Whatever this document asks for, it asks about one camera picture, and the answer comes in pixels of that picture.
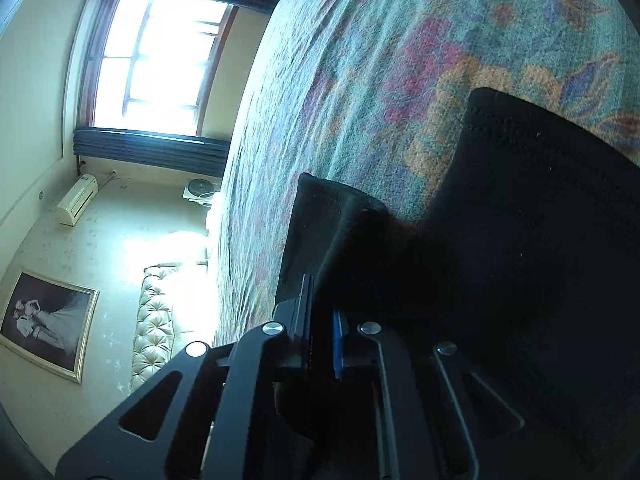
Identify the bright window with wooden frame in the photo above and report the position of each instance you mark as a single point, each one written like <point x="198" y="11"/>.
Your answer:
<point x="150" y="65"/>

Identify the white round fan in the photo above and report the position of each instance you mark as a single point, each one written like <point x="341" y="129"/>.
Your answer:
<point x="201" y="191"/>

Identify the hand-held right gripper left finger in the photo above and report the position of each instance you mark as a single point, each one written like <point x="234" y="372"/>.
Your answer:
<point x="306" y="320"/>

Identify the floral bed blanket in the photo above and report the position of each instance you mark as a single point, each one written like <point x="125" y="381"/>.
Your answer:
<point x="375" y="60"/>

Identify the white wall air conditioner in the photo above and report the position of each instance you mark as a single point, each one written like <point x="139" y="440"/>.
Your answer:
<point x="76" y="201"/>

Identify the cream tufted headboard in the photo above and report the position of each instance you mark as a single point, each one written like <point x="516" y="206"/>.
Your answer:
<point x="152" y="325"/>

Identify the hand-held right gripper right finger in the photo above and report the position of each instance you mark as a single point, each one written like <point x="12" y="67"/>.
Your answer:
<point x="339" y="347"/>

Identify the black pants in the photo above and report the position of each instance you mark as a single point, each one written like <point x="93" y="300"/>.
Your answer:
<point x="500" y="235"/>

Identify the framed wall photo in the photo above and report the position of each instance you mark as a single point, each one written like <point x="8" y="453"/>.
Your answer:
<point x="45" y="322"/>

